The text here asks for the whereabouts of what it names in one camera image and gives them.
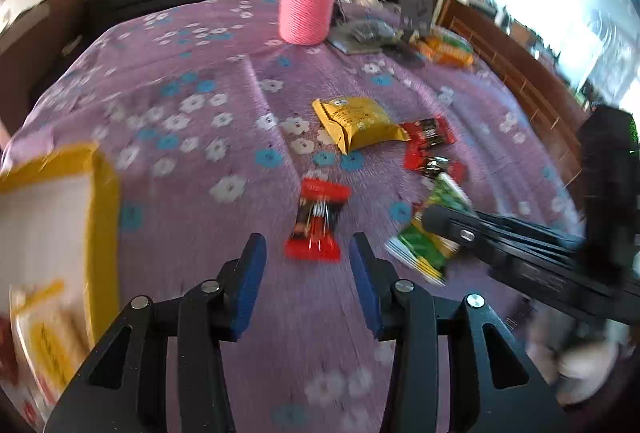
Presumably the large red black-label candy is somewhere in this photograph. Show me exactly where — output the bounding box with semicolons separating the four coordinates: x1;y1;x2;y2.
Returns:
284;177;351;261

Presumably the grey booklet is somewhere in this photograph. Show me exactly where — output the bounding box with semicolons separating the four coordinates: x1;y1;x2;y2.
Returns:
327;20;401;56

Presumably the wooden cabinet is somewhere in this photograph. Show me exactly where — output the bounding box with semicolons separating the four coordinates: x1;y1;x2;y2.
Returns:
435;0;601;164

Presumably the brown armchair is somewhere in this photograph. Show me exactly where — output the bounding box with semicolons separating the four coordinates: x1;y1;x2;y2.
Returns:
0;0;88;139

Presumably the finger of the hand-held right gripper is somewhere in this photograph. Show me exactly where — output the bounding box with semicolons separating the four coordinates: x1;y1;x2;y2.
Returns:
422;206;586;261

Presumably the large yellow-label cracker packet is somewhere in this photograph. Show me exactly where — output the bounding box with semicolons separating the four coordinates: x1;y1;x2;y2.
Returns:
10;280;96;406

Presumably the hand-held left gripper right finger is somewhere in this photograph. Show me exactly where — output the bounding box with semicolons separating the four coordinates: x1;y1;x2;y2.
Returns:
349;232;568;433

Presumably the yellow sandwich biscuit packet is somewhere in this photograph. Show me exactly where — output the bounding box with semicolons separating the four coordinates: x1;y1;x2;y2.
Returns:
312;96;411;155

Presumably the green orange snack packet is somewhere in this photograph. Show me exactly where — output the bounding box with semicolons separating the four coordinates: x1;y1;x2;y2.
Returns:
425;30;474;52

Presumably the small red black-label candy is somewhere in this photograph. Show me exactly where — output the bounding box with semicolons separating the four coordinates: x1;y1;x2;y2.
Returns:
404;147;467;184
401;116;457;150

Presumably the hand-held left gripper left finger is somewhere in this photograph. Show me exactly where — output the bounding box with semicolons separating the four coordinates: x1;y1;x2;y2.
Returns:
44;233;267;433

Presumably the green pea packet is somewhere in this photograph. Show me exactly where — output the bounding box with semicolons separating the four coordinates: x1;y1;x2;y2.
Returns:
384;172;476;286

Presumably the yellow cardboard box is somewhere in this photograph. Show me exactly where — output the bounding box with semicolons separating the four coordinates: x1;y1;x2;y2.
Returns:
0;142;122;429

